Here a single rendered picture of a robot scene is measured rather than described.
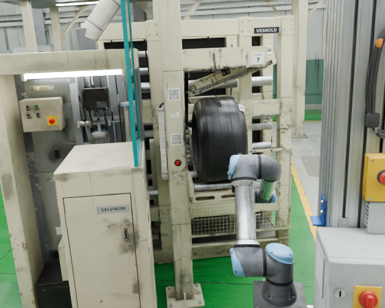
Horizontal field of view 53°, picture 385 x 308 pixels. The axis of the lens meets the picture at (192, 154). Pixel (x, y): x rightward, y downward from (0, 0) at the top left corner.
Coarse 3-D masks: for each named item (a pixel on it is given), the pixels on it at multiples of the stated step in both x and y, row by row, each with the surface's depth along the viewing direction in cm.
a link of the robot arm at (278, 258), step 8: (272, 248) 164; (280, 248) 164; (288, 248) 165; (264, 256) 162; (272, 256) 160; (280, 256) 159; (288, 256) 160; (264, 264) 161; (272, 264) 160; (280, 264) 160; (288, 264) 160; (264, 272) 161; (272, 272) 161; (280, 272) 160; (288, 272) 161; (272, 280) 163; (280, 280) 161; (288, 280) 162
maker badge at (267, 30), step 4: (256, 28) 296; (260, 28) 296; (264, 28) 296; (268, 28) 297; (272, 28) 297; (276, 28) 297; (256, 32) 296; (260, 32) 297; (264, 32) 297; (268, 32) 298; (272, 32) 298; (276, 32) 298
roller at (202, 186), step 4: (196, 184) 255; (200, 184) 255; (204, 184) 255; (208, 184) 255; (212, 184) 255; (216, 184) 255; (220, 184) 255; (224, 184) 255; (228, 184) 256; (196, 188) 253; (200, 188) 254; (204, 188) 254; (208, 188) 254; (212, 188) 255; (216, 188) 255; (220, 188) 256; (224, 188) 257
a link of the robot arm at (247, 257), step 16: (240, 160) 175; (256, 160) 174; (240, 176) 173; (256, 176) 175; (240, 192) 172; (240, 208) 170; (240, 224) 168; (240, 240) 166; (256, 240) 168; (240, 256) 163; (256, 256) 162; (240, 272) 162; (256, 272) 161
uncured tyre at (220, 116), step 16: (224, 96) 258; (192, 112) 266; (208, 112) 239; (224, 112) 239; (240, 112) 242; (192, 128) 280; (208, 128) 235; (224, 128) 235; (240, 128) 237; (192, 144) 282; (208, 144) 235; (224, 144) 235; (240, 144) 236; (208, 160) 238; (224, 160) 238; (208, 176) 247; (224, 176) 248
